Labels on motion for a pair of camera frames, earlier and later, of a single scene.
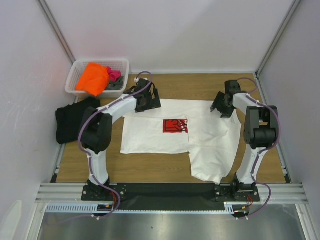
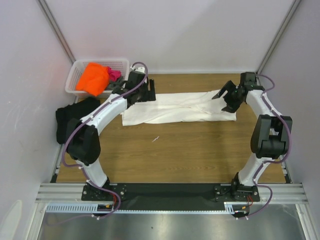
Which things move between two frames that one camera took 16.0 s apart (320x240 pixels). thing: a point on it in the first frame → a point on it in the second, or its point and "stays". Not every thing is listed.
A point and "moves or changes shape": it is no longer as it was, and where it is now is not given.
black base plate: x=171 y=196 stays
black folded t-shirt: x=68 y=118 stays
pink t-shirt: x=113 y=74 stays
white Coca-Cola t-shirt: x=189 y=127 moves or changes shape
